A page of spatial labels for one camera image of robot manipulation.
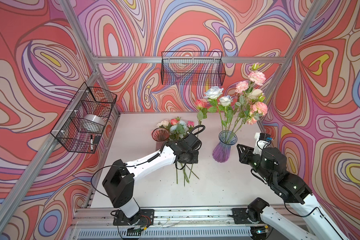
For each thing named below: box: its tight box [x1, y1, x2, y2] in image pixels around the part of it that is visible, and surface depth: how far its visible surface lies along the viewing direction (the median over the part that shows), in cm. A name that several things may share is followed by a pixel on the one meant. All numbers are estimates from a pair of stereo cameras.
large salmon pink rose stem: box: [195, 99, 208, 138], surface depth 91 cm
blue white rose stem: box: [218, 95, 233, 142], surface depth 76 cm
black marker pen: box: [90, 134, 93, 152], surface depth 73 cm
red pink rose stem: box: [170, 116, 181, 126], surface depth 110 cm
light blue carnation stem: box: [169, 120, 187, 141], surface depth 104 cm
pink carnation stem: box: [234, 62, 268, 122], surface depth 69 cm
